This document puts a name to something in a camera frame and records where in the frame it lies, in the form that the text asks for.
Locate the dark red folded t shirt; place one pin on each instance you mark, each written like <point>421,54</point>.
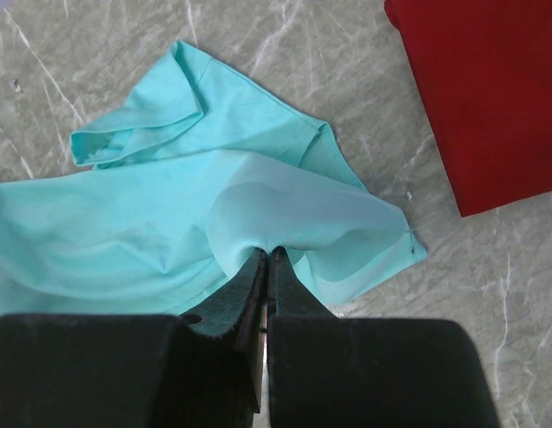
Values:
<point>483,70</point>

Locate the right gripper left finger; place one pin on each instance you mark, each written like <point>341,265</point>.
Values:
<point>234,315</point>

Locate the teal t shirt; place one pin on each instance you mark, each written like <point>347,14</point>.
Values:
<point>176,188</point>

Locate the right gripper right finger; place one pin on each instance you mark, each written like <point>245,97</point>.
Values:
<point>287,295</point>

